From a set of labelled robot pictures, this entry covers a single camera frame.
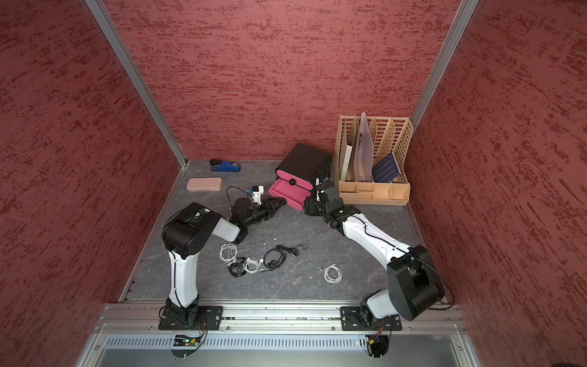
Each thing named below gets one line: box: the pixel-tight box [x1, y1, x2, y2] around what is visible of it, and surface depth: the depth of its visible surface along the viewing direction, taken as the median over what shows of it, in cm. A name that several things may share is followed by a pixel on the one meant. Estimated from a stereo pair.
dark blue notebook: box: [371, 152, 402, 183], surface depth 105 cm
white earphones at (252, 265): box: [243, 256, 264, 274], surface depth 87 cm
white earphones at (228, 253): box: [219, 240, 238, 267], surface depth 89 cm
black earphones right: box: [262, 243, 309, 272], surface depth 90 cm
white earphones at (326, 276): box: [317, 263, 343, 284], surface depth 85 cm
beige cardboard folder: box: [339, 116, 357, 182], surface depth 94 cm
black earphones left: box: [227, 256, 247, 278], surface depth 86 cm
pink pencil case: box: [185, 177, 224, 192], surface depth 111 cm
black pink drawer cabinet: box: [269, 142, 333, 212], surface depth 97 cm
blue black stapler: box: [209, 158, 241, 173], surface depth 119 cm
